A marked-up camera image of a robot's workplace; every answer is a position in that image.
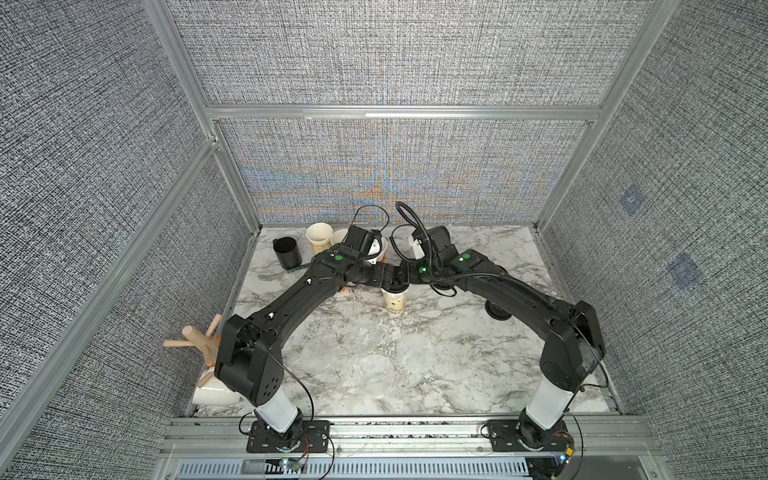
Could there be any paper cup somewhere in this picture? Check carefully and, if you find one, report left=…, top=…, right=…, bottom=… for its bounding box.
left=331, top=228, right=348, bottom=245
left=382, top=290, right=407, bottom=315
left=305, top=222, right=334, bottom=255

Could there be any black lid front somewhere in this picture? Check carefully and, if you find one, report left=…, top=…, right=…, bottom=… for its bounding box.
left=484, top=301, right=512, bottom=321

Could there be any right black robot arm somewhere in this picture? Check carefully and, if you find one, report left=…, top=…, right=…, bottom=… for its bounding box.
left=407, top=226, right=606, bottom=451

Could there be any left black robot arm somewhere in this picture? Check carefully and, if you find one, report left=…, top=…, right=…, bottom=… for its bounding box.
left=214, top=226, right=419, bottom=441

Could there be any black cylindrical cup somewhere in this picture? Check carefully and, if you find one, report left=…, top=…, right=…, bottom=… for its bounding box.
left=273, top=236, right=303, bottom=271

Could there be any wooden peg rack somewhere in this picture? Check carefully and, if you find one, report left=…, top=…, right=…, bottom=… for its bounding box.
left=163, top=314, right=223, bottom=388

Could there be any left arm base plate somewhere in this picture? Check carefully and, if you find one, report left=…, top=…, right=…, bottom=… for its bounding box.
left=246, top=420, right=331, bottom=455

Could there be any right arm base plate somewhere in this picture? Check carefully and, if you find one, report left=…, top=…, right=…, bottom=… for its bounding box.
left=481, top=420, right=575, bottom=455

